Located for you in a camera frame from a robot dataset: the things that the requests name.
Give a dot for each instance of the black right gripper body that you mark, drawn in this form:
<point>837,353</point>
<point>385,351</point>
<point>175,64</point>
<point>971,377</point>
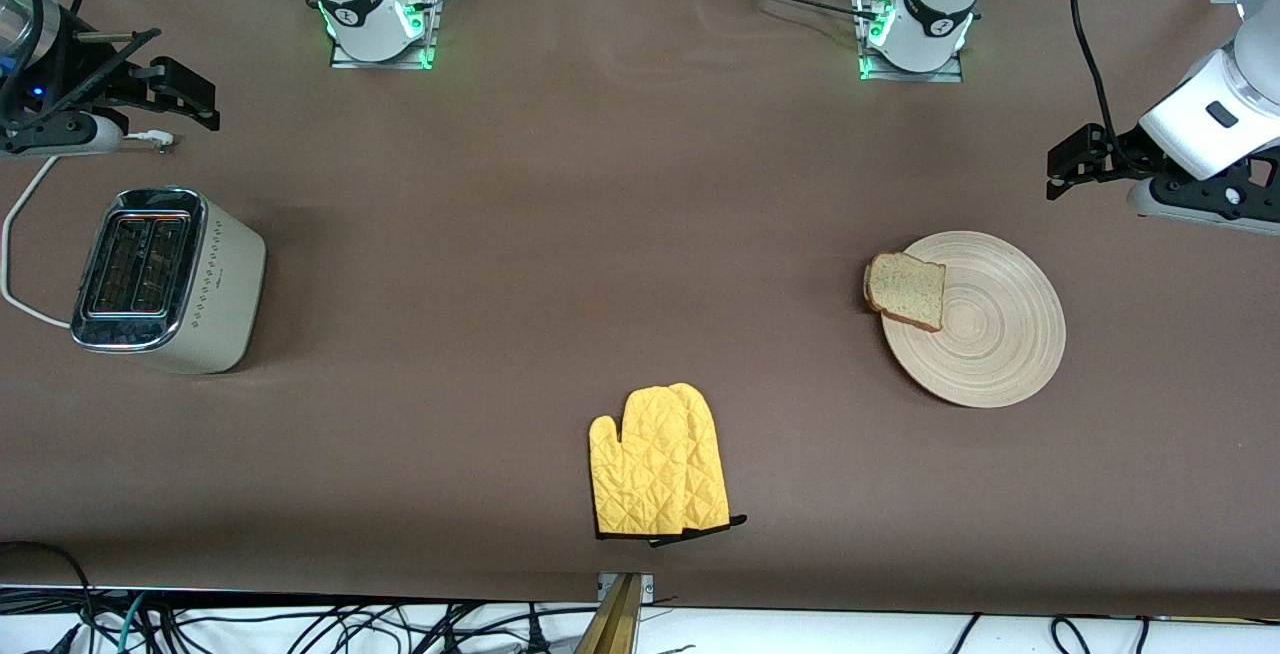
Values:
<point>112,84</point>

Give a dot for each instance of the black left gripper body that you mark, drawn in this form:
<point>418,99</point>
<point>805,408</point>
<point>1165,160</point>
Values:
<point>1117,158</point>

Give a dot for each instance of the round light wooden plate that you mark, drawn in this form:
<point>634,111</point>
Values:
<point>990,334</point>

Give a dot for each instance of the brown-crusted bread slice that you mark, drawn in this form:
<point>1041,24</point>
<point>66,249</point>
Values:
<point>908,289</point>

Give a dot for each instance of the beige chrome two-slot toaster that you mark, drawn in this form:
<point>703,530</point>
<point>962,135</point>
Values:
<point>215,284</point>

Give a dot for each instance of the brass coloured bar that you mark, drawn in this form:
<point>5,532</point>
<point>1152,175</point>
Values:
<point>612,624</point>

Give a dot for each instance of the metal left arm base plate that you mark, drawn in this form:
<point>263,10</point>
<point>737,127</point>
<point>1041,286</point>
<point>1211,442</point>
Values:
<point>915,77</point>

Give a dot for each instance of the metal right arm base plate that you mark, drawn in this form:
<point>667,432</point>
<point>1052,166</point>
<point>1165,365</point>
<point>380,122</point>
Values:
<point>380,64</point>

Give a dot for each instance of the small metal table bracket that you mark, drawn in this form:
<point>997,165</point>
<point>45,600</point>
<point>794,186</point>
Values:
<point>648,586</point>

